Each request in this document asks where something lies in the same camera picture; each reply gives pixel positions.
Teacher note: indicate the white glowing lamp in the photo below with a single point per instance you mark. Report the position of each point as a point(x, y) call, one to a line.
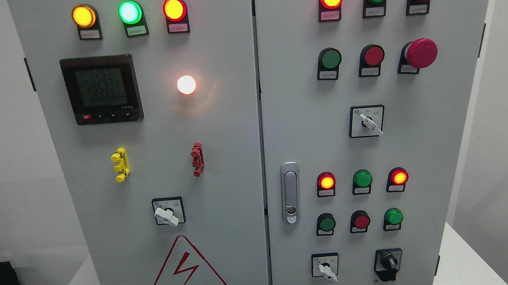
point(186, 84)

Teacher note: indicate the red indicator light middle left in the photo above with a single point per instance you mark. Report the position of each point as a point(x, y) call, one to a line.
point(326, 184)

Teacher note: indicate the green indicator light middle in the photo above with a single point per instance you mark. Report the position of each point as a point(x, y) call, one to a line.
point(362, 182)

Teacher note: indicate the silver door handle lock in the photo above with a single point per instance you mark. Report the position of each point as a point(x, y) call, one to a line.
point(289, 191)

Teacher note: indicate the red push button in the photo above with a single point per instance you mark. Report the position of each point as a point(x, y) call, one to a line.
point(360, 221)
point(370, 61)

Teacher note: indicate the digital power meter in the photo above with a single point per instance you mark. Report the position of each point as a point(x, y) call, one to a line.
point(102, 89)

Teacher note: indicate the red indicator light middle right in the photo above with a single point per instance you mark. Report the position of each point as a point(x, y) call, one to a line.
point(397, 179)

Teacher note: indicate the green push button lower left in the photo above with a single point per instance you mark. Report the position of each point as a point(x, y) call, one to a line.
point(325, 224)

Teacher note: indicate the red push button lower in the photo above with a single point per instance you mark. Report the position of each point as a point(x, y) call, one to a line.
point(360, 221)

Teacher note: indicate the red ringed indicator light left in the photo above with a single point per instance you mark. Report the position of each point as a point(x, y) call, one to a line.
point(176, 14)

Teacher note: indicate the white selector switch left door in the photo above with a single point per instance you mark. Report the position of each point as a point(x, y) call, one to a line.
point(169, 211)

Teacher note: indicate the green push button lower right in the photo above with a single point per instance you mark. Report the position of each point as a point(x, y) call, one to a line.
point(393, 218)

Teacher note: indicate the yellow indicator light top left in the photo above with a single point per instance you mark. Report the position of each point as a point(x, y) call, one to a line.
point(87, 22)

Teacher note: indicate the grey cabinet left door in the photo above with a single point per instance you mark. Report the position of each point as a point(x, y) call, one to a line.
point(224, 207)

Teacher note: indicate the green push button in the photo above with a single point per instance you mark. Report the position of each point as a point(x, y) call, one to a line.
point(393, 218)
point(325, 224)
point(329, 60)

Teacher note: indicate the red push button upper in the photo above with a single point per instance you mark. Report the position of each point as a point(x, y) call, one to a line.
point(370, 61)

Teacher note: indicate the green push button upper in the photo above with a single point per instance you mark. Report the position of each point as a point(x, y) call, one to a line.
point(329, 60)

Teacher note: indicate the white selector switch lower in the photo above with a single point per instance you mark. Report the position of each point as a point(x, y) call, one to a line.
point(325, 265)

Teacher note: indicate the grey cabinet right door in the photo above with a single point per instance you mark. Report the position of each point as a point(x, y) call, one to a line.
point(307, 121)

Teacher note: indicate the red emergency stop button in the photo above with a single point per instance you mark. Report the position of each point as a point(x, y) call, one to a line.
point(417, 55)

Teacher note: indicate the green lit indicator light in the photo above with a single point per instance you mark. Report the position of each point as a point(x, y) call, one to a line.
point(133, 18)

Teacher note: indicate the white selector switch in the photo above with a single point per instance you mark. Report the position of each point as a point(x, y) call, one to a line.
point(325, 265)
point(366, 121)

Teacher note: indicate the white selector switch upper right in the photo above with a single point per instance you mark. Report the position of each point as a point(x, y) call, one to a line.
point(366, 121)

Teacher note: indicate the red terminal connector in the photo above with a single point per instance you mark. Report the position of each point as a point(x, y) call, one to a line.
point(198, 159)

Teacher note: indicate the red indicator light right top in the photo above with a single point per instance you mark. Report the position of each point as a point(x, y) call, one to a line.
point(329, 10)

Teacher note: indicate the red warning triangle sticker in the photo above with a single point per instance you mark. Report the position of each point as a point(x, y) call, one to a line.
point(186, 265)

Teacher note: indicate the black knob selector switch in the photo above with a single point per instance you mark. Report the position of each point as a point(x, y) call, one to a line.
point(387, 263)

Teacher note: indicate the grey cabinet door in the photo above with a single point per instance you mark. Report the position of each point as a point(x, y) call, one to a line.
point(307, 121)
point(224, 207)

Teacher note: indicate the yellow terminal connector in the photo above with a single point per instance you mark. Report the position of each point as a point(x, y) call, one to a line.
point(121, 165)

